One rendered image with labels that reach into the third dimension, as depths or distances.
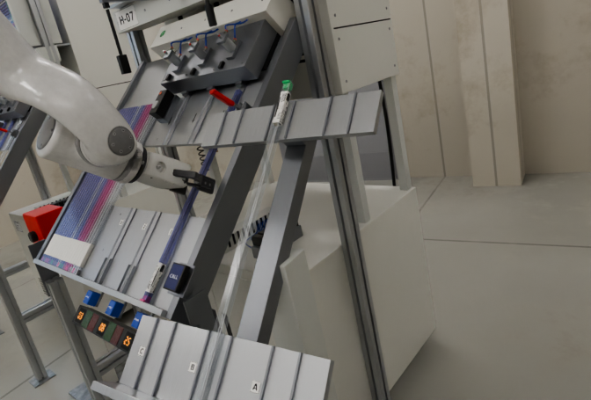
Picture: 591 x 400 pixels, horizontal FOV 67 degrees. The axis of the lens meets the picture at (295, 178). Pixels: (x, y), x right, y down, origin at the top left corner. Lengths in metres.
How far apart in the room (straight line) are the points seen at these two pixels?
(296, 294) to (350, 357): 0.64
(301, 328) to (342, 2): 0.85
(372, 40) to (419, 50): 2.11
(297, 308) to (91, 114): 0.43
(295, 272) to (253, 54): 0.53
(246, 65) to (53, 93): 0.43
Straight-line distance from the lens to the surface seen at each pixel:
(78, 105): 0.75
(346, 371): 1.34
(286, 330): 0.76
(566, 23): 3.31
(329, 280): 1.19
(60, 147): 0.80
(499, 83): 3.14
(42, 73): 0.79
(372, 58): 1.35
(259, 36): 1.06
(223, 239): 0.91
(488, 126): 3.20
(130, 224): 1.14
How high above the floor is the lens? 1.13
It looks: 15 degrees down
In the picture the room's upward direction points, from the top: 12 degrees counter-clockwise
